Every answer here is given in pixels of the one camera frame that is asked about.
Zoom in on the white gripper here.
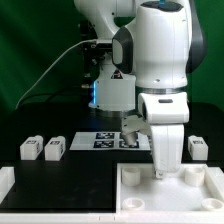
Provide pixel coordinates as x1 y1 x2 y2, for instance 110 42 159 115
150 124 184 179

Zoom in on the white square tabletop with sockets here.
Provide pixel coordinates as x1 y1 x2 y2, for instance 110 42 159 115
116 164 224 212

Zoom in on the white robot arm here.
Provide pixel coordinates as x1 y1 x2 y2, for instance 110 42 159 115
74 0 204 178

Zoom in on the white sheet with tags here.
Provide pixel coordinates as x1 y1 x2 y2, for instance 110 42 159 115
70 132 150 151

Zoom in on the black stand behind robot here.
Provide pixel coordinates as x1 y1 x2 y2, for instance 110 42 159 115
79 20 109 89

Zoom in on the black camera on base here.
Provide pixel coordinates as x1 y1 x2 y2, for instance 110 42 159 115
96 39 112 52

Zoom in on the white cable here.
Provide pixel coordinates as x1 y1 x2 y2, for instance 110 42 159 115
14 39 98 110

